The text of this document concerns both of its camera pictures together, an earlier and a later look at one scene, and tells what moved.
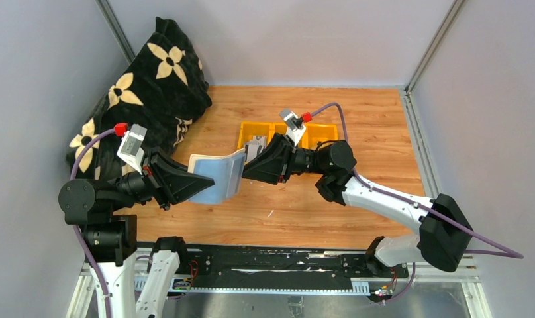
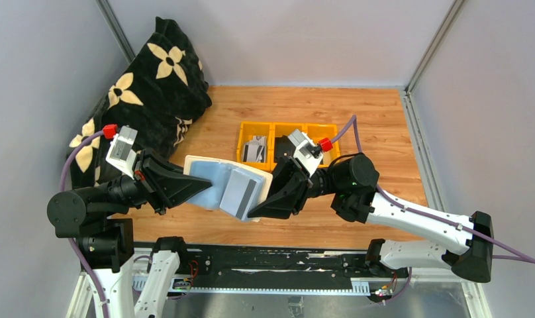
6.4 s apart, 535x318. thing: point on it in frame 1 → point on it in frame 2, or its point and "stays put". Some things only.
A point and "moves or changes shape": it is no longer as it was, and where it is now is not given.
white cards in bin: x=254 y=147 stays put
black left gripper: x=155 y=178 stays put
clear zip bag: x=226 y=171 moves or changes shape
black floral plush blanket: x=161 y=89 stays put
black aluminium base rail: x=332 y=271 stays put
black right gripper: x=287 y=159 → x=296 y=184
